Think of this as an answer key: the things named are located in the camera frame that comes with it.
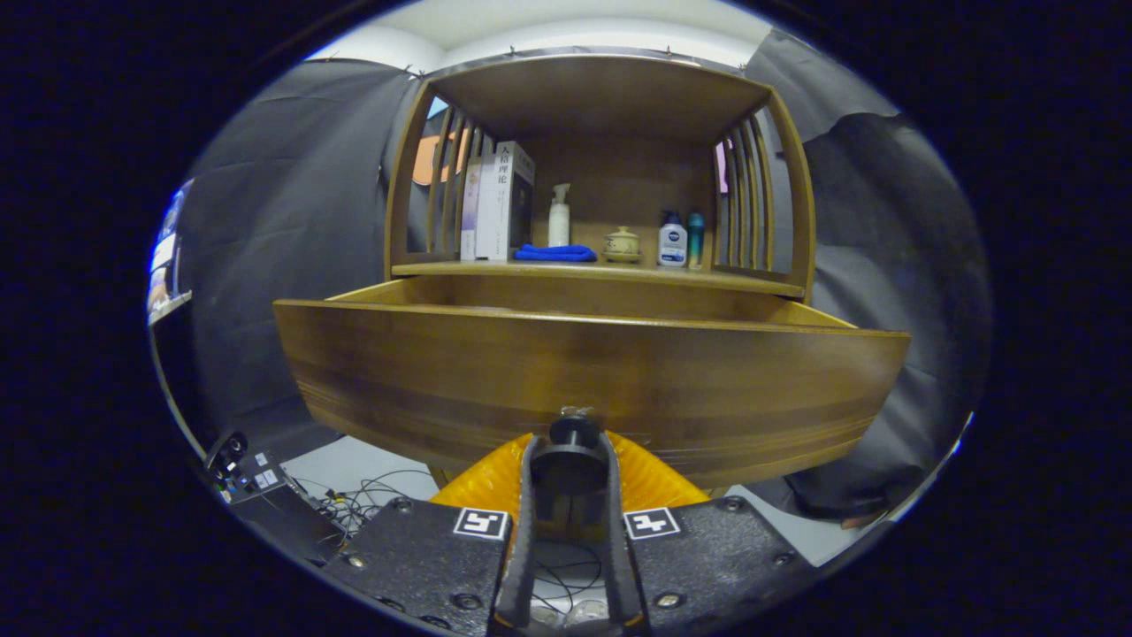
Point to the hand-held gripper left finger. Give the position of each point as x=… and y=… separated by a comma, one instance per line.
x=416, y=557

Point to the white bottle with blue cap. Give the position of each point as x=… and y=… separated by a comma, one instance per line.
x=672, y=246

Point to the teal bottle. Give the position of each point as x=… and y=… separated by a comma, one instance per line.
x=696, y=241

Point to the black device box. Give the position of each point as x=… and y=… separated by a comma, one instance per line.
x=283, y=513

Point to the grey stand pole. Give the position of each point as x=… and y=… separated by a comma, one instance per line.
x=172, y=398

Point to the beige lidded tea cup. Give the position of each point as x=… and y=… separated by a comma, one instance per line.
x=623, y=245

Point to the white stand tray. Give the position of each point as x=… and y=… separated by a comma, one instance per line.
x=168, y=308

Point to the thin pale purple book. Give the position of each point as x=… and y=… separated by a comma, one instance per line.
x=470, y=212

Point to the folded blue cloth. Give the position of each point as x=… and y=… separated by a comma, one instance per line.
x=555, y=254

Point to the white pump bottle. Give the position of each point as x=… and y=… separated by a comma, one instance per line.
x=559, y=226

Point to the thick white book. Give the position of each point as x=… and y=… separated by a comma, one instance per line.
x=502, y=208

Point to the tablet screen on stand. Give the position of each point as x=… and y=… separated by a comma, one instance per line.
x=166, y=252

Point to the wooden drawer with black knob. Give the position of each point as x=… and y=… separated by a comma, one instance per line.
x=566, y=372

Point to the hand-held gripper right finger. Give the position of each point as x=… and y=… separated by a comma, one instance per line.
x=707, y=557

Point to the wooden countertop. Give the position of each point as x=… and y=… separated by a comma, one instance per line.
x=637, y=273

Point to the wooden cabinet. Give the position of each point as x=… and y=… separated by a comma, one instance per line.
x=619, y=97

